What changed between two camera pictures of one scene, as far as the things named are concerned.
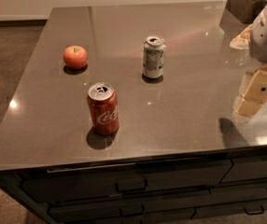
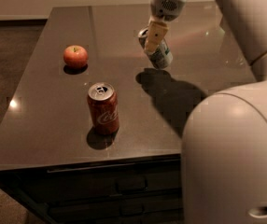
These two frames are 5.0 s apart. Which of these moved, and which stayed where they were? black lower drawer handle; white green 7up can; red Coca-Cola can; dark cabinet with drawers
Moved: white green 7up can
Stayed: dark cabinet with drawers; red Coca-Cola can; black lower drawer handle
